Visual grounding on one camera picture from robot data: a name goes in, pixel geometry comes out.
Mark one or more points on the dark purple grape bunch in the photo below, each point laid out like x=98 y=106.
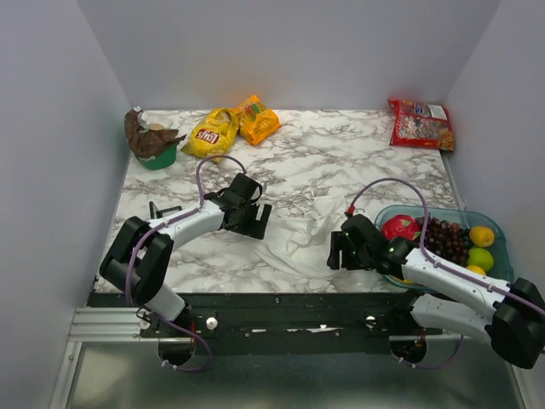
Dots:
x=448 y=240

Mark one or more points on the yellow chips bag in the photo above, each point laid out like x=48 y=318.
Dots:
x=213 y=135

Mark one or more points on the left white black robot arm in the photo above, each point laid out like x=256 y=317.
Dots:
x=137 y=261

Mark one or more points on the green lime toy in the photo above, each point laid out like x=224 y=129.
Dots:
x=482 y=258

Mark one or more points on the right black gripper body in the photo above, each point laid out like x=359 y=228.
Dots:
x=352 y=257

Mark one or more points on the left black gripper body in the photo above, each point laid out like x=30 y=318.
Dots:
x=248 y=224

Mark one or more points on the black brooch display box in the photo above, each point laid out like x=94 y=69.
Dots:
x=157 y=213

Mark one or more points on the red dragon fruit toy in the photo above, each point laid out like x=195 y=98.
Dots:
x=403 y=226

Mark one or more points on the green bowl with brown paper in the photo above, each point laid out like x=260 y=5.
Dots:
x=153 y=145

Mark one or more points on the red snack bag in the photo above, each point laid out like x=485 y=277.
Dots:
x=421 y=125

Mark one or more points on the yellow lemon back right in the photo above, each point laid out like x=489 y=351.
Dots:
x=482 y=236

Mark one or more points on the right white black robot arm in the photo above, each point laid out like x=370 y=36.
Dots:
x=508 y=316

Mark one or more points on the aluminium frame profile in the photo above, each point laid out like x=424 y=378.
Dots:
x=107 y=364

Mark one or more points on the orange snack bag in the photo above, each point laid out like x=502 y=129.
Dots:
x=256 y=121

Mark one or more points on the yellow lemon front right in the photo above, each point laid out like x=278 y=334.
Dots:
x=476 y=269

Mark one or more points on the white cloth garment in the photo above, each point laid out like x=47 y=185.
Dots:
x=300 y=246

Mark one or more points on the yellow lemon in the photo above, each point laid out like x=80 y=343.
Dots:
x=482 y=236
x=476 y=269

